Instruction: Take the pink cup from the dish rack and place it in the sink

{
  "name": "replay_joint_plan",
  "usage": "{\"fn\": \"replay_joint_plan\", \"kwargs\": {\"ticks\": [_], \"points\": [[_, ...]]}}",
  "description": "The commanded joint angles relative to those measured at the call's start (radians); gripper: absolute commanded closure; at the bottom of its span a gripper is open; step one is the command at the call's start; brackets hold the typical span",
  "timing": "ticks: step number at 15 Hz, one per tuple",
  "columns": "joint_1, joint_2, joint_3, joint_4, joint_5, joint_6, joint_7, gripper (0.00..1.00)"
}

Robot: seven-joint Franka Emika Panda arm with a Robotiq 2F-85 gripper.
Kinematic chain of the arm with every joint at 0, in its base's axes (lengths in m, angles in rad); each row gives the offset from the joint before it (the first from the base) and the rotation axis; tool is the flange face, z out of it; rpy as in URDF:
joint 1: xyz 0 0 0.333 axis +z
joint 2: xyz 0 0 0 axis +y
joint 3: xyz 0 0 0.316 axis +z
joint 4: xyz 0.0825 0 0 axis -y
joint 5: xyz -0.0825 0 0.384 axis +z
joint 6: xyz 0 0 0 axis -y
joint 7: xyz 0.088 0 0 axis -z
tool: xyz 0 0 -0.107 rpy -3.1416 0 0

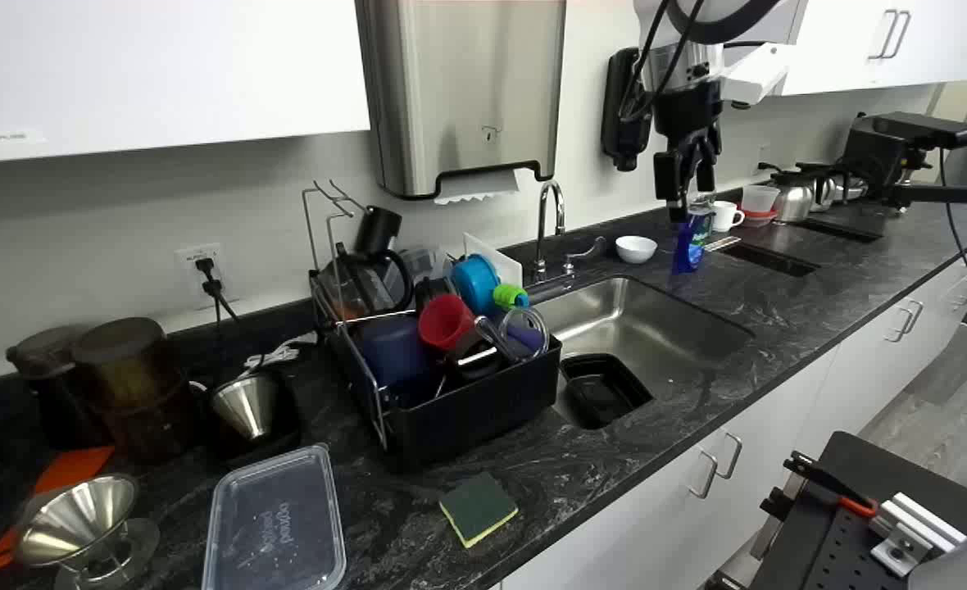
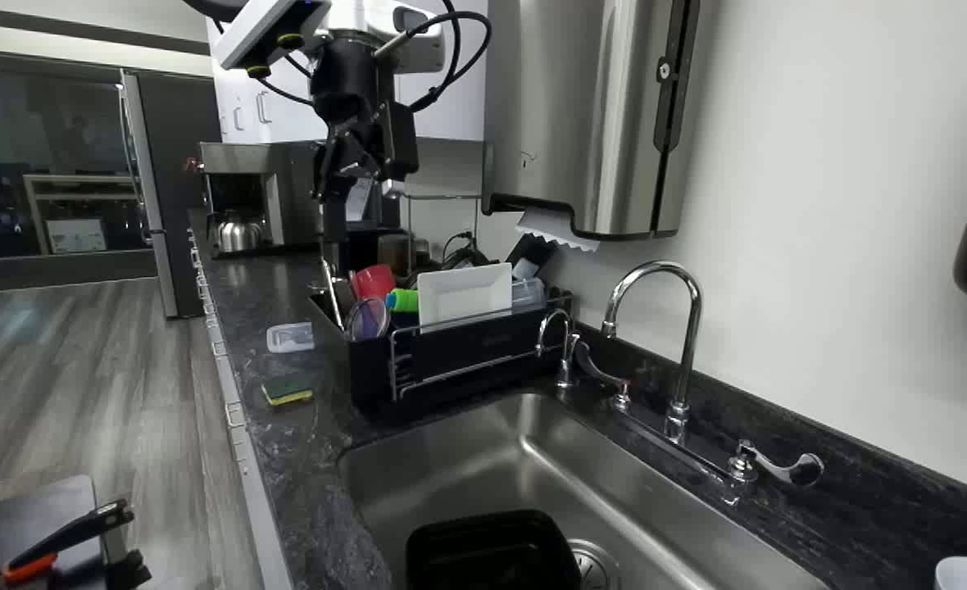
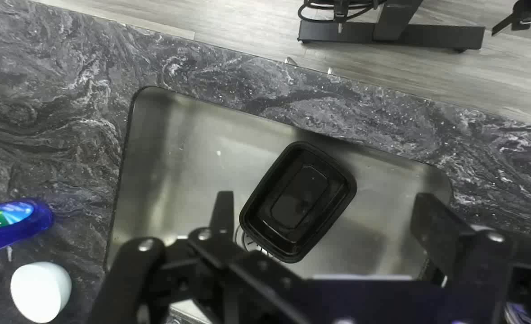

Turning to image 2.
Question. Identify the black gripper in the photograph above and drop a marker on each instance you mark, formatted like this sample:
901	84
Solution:
368	132

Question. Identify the pink plastic cup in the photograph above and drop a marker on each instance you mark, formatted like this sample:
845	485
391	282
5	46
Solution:
373	282

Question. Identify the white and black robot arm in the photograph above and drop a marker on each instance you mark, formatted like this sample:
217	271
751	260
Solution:
430	49

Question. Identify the green small cup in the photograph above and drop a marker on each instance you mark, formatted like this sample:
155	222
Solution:
400	302

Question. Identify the black dish rack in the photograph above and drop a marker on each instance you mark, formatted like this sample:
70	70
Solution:
414	371

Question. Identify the stainless steel sink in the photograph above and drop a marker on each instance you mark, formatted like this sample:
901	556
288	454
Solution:
626	522

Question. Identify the coffee maker with carafe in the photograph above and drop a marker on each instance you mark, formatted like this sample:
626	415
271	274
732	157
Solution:
259	194

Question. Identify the clear purple glass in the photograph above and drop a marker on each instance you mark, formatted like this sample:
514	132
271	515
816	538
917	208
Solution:
368	318

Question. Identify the clear plastic container lid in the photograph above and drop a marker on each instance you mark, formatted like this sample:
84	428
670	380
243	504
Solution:
288	340

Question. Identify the steel paper towel dispenser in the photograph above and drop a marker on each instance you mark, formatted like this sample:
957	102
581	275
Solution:
587	109

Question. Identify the green yellow sponge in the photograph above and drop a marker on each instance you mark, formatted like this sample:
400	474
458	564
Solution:
282	392

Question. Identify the chrome gooseneck faucet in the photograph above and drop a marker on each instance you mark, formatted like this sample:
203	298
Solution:
677	407

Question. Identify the black food container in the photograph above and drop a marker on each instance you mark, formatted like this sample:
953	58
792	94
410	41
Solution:
492	553

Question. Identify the black orange handled tool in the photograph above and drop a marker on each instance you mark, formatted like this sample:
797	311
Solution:
36	559

